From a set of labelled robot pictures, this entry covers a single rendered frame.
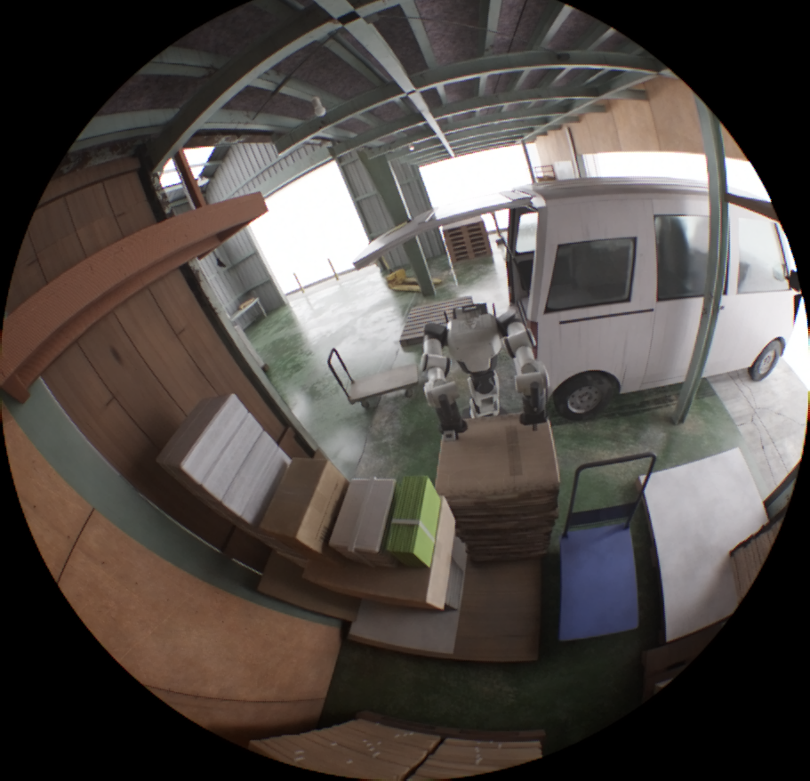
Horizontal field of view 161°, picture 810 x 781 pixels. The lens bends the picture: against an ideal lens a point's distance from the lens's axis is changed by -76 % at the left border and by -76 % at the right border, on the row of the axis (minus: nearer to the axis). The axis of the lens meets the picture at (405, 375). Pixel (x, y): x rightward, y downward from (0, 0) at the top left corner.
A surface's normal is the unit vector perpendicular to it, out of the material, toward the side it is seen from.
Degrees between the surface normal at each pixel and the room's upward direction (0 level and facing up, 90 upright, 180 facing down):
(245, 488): 90
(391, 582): 0
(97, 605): 90
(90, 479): 90
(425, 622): 0
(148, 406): 90
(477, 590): 0
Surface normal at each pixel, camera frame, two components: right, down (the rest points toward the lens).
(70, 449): 0.93, -0.14
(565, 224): -0.22, 0.56
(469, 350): -0.14, 0.72
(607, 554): -0.33, -0.77
